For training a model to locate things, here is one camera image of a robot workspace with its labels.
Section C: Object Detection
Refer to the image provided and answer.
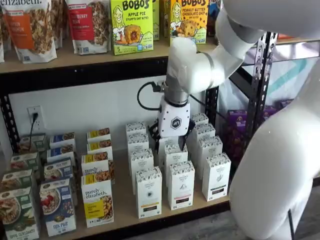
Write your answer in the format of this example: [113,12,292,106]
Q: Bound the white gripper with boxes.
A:
[148,96,196,154]

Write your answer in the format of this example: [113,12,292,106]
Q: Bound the white box yellow strip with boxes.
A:
[135,166,163,220]

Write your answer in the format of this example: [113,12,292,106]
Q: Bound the white box patterned top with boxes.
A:
[129,148,155,196]
[152,136,181,167]
[190,113,210,141]
[164,143,189,174]
[192,123,216,149]
[197,136,224,180]
[125,121,147,138]
[126,133,150,154]

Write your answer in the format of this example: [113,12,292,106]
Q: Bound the white box pink strip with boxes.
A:
[166,160,196,211]

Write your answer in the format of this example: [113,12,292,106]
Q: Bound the purple snack box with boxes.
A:
[262,106,278,119]
[226,109,248,126]
[223,138,246,161]
[224,123,248,141]
[278,99,295,110]

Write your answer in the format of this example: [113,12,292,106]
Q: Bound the white box black strip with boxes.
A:
[201,152,232,202]

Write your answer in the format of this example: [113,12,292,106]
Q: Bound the yellow purely elizabeth granola box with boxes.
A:
[81,173,115,228]
[81,151,116,185]
[86,127,112,145]
[86,139,114,161]

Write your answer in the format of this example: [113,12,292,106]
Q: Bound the black metal shelf rack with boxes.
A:
[0,31,279,240]

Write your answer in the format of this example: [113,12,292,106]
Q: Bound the blue flax plus cereal box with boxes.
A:
[43,157,75,183]
[39,177,77,238]
[46,144,76,164]
[49,132,76,150]

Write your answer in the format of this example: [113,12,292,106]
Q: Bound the green Bobo's apple pie box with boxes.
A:
[110,0,155,56]

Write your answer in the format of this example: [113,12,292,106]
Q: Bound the yellow Bobo's peanut butter box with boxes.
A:
[168,0,209,47]

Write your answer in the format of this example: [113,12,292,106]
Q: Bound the green apple cinnamon cereal box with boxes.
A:
[0,186,41,240]
[0,169,35,194]
[18,133,47,154]
[9,152,41,174]

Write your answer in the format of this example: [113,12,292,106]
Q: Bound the translucent plastic sheet teal print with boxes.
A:
[218,41,320,118]

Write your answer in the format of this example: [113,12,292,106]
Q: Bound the red label granola bag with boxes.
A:
[66,0,111,56]

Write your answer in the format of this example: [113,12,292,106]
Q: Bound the white granola bag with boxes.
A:
[49,0,70,50]
[0,7,12,63]

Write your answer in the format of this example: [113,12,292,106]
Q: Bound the orange label granola bag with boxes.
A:
[1,0,58,64]

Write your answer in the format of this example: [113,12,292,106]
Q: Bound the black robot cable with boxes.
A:
[136,80,227,120]

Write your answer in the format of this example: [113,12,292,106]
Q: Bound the white wall outlet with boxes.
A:
[26,105,45,132]

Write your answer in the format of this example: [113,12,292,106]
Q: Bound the black plug with cord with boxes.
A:
[28,112,40,151]

